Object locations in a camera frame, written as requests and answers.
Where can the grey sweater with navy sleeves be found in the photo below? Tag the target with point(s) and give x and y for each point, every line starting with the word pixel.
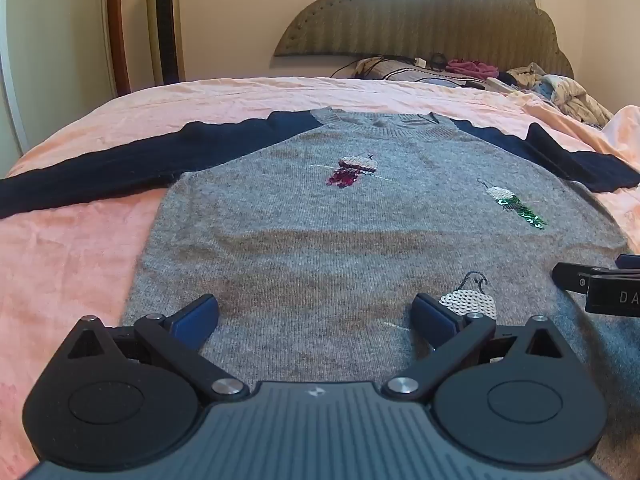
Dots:
pixel 320 240

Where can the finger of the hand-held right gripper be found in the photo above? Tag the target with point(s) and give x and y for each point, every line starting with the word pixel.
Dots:
pixel 570 276
pixel 629 261

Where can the pink bed sheet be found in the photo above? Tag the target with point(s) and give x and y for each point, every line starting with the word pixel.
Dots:
pixel 75 260

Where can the grey striped pillow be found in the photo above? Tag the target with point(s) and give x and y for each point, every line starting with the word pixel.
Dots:
pixel 400 72

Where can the olive padded headboard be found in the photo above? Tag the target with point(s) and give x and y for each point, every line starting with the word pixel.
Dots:
pixel 425 15

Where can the gold tower fan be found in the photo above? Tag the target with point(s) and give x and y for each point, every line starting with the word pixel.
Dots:
pixel 166 20

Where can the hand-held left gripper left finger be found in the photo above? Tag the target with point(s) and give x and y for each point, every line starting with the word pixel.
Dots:
pixel 196 317

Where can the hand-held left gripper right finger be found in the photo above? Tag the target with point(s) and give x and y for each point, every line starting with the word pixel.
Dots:
pixel 429 317

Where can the white wardrobe door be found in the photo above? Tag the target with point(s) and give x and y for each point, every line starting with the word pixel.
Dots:
pixel 55 35

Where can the brown wooden door frame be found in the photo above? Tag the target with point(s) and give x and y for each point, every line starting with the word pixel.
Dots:
pixel 118 25

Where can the magenta cloth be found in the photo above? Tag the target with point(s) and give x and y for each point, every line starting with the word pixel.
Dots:
pixel 470 67

